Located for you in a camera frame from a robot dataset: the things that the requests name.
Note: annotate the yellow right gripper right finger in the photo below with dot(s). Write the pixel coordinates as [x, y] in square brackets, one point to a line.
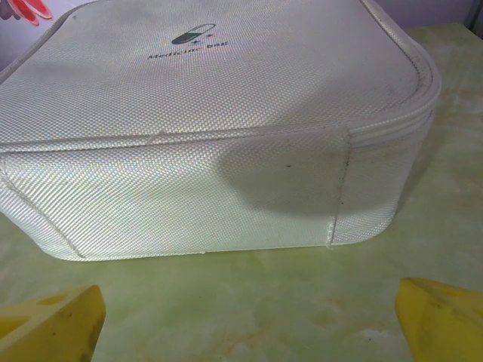
[441, 328]

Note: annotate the aluminium frame post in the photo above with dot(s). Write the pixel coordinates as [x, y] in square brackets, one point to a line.
[476, 13]

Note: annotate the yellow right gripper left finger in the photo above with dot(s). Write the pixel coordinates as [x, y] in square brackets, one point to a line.
[49, 328]

